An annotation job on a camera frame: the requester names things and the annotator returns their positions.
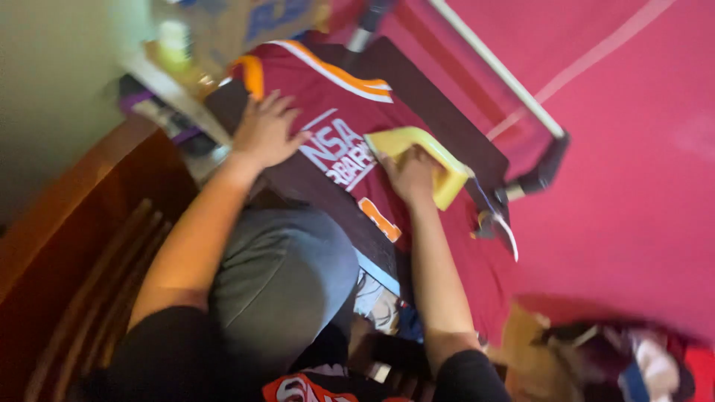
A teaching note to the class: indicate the person's right hand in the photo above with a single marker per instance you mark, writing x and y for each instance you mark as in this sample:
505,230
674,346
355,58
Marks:
412,176

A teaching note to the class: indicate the person's left hand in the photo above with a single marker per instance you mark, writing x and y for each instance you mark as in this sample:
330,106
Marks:
265,134

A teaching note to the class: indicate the person's right fingers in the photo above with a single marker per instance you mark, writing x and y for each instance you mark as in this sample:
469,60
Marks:
418,157

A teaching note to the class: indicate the yellow clothes iron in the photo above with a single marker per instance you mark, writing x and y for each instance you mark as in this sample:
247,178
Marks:
447,167

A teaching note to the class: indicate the maroon sports jersey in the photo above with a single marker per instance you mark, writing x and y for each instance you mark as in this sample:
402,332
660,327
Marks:
335,106

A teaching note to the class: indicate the dark brown ironing board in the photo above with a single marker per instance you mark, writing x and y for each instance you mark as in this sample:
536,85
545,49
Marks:
430,111

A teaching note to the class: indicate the black and silver pole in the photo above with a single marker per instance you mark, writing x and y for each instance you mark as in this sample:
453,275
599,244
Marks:
366,28

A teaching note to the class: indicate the heap of clothes under board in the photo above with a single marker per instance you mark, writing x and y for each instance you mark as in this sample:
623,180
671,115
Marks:
385,307

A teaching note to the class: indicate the person's grey shorts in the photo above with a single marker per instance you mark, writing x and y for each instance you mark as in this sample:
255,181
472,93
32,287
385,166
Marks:
279,279

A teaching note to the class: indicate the cardboard box with blue print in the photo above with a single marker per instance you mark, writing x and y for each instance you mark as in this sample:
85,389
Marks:
246,22

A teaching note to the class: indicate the black orange printed garment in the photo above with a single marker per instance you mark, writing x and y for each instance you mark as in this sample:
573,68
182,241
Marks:
313,388

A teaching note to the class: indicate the cluttered white shelf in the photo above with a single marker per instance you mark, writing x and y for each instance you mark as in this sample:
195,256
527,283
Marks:
167,106

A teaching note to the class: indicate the person's black shirt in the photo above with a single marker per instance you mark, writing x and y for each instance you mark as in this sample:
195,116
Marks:
167,363

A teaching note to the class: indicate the brown wooden chair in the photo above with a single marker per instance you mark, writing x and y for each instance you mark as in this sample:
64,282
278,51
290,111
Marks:
72,262

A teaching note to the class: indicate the white metal board leg frame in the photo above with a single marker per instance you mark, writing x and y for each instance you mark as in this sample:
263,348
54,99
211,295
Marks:
502,72

